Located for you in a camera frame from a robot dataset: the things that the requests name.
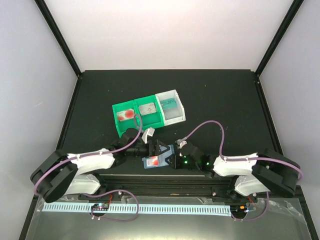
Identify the right controller board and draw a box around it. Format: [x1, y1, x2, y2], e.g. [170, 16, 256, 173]
[230, 205, 256, 213]

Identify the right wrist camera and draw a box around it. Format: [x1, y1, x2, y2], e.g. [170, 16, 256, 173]
[175, 139, 187, 150]

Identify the left controller board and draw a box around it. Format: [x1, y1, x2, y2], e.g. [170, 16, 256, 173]
[91, 203, 109, 211]

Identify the green bin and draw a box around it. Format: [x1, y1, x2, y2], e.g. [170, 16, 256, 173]
[112, 100, 140, 137]
[134, 94, 164, 130]

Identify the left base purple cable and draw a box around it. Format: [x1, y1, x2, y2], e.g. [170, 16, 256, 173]
[89, 188, 140, 223]

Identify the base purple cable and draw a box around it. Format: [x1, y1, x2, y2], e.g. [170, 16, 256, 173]
[230, 191, 270, 223]
[89, 188, 140, 223]

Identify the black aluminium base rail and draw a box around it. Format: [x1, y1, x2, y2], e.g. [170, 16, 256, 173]
[101, 174, 236, 198]

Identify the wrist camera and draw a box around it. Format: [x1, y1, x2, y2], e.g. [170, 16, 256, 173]
[141, 127, 155, 144]
[175, 139, 187, 150]

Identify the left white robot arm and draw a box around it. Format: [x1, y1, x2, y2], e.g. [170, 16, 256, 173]
[30, 128, 173, 203]

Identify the blue card holder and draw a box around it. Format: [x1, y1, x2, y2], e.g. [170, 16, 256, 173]
[142, 144, 175, 169]

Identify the white translucent bin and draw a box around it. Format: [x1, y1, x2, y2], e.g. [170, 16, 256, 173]
[155, 89, 186, 126]

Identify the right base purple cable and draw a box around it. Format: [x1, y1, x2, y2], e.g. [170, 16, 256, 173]
[230, 191, 270, 223]

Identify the left green bin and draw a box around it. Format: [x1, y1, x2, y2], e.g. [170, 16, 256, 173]
[112, 100, 140, 137]

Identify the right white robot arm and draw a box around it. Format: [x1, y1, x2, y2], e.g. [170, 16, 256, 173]
[165, 142, 303, 202]

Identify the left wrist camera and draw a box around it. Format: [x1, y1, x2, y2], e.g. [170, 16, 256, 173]
[141, 127, 155, 144]

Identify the controller board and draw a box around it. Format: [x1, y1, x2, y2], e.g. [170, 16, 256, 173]
[230, 205, 256, 213]
[91, 203, 109, 211]

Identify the teal VIP card stack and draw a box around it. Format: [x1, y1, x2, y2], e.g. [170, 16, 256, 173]
[160, 98, 178, 111]

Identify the black frame post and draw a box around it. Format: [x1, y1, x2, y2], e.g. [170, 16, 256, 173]
[34, 0, 82, 77]
[255, 0, 304, 77]

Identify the light blue slotted cable duct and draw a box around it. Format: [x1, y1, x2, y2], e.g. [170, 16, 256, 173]
[42, 202, 231, 217]

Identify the right black frame post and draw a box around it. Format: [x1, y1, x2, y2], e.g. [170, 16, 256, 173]
[255, 0, 304, 77]

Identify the middle green bin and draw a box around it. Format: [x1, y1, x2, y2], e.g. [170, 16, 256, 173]
[134, 94, 164, 130]

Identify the left black frame post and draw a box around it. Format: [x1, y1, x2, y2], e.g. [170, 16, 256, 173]
[34, 0, 82, 77]

